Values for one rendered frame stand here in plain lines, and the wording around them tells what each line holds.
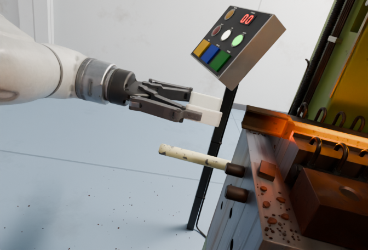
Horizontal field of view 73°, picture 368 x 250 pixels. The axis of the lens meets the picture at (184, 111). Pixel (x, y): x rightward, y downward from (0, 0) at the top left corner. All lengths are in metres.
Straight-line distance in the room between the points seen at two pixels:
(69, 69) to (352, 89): 0.67
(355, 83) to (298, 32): 2.58
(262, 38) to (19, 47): 0.71
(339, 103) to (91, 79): 0.62
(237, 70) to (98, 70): 0.53
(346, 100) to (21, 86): 0.72
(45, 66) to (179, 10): 2.61
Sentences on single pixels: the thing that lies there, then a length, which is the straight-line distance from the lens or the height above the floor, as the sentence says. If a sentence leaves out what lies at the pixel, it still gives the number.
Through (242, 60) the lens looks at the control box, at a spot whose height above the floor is 1.04.
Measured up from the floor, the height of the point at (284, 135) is 0.99.
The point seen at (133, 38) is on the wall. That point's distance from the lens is 3.08.
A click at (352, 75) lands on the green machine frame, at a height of 1.10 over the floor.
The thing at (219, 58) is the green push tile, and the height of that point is 1.02.
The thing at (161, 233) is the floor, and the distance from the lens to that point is 1.54.
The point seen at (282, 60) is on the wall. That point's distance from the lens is 3.31.
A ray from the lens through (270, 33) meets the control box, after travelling 0.93.
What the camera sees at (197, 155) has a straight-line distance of 1.00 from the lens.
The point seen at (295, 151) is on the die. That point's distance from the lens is 0.50.
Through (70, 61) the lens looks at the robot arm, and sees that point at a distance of 0.53.
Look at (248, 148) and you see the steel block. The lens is 0.59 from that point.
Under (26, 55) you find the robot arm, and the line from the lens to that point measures 0.43.
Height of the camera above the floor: 1.19
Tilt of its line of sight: 24 degrees down
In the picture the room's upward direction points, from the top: 12 degrees clockwise
